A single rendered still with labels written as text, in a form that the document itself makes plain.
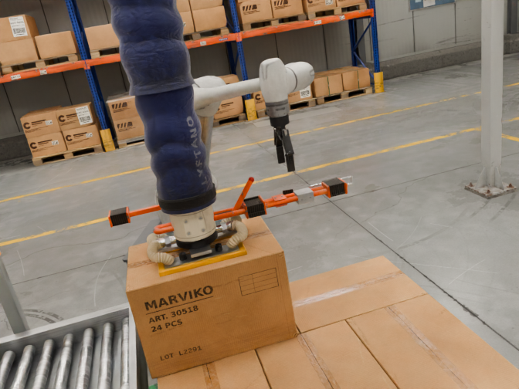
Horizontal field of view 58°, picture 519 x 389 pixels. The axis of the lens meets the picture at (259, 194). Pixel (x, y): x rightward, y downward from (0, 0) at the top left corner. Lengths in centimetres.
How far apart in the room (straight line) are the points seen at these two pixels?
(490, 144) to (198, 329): 332
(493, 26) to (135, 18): 327
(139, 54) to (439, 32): 1101
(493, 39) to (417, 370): 311
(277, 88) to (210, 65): 851
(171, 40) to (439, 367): 145
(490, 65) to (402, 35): 752
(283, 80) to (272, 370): 109
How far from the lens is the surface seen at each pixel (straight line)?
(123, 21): 166
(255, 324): 192
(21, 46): 899
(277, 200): 189
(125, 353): 218
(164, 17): 165
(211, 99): 205
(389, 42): 1165
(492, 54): 439
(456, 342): 197
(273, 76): 178
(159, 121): 167
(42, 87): 1030
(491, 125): 450
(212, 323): 188
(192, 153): 171
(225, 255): 180
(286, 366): 189
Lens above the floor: 177
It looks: 20 degrees down
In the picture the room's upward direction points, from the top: 10 degrees counter-clockwise
